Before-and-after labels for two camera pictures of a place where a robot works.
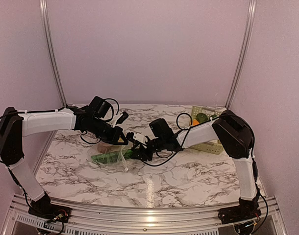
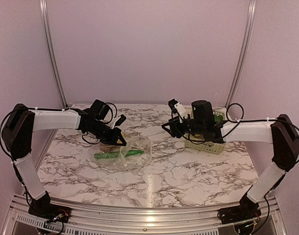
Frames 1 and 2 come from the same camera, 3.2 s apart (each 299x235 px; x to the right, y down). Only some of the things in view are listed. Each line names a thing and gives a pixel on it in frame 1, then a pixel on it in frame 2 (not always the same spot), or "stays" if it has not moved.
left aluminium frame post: x=45 y=16 stays
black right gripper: x=140 y=152 → x=175 y=127
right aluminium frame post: x=252 y=7 stays
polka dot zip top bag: x=116 y=155 stays
